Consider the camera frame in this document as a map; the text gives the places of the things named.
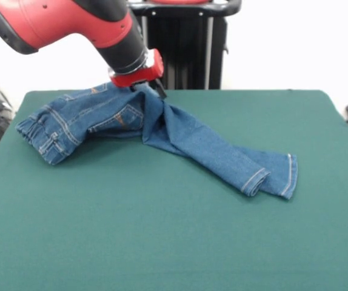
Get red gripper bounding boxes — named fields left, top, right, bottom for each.
left=110, top=48, right=167, bottom=99

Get blue denim jeans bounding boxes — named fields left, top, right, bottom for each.
left=15, top=81, right=299, bottom=201

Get dark green table cloth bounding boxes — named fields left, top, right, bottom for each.
left=0, top=89, right=348, bottom=291

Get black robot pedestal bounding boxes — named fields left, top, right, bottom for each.
left=127, top=0, right=243, bottom=90

